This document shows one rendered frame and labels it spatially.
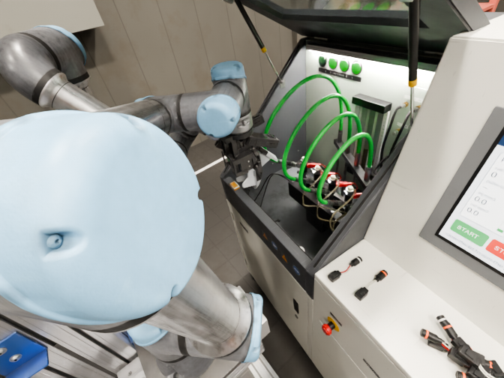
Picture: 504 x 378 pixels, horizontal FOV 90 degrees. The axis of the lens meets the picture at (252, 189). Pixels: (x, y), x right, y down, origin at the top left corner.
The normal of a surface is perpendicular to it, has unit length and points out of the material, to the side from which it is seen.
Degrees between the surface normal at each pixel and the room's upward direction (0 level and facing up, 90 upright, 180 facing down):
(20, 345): 90
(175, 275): 83
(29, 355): 90
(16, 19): 90
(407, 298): 0
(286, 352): 0
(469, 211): 76
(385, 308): 0
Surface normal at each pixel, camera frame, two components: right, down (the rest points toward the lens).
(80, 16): 0.61, 0.45
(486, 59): -0.85, 0.25
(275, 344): -0.15, -0.74
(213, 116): -0.12, 0.67
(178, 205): 0.95, -0.11
